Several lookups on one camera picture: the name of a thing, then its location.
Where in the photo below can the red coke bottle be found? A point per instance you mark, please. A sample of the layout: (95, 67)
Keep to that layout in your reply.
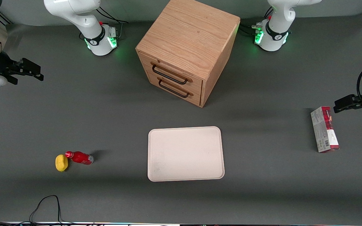
(80, 157)

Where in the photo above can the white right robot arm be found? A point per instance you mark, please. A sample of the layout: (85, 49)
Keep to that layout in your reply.
(83, 18)

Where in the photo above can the cream rectangular tray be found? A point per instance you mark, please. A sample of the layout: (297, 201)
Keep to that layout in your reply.
(185, 153)

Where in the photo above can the red and white carton box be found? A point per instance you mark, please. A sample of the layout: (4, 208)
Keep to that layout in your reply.
(325, 130)

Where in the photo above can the yellow lemon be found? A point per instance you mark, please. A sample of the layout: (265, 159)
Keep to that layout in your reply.
(61, 163)

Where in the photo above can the wooden drawer cabinet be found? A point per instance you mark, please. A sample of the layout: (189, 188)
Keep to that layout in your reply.
(187, 37)

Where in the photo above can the aluminium frame rail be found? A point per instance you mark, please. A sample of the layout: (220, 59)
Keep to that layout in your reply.
(2, 17)

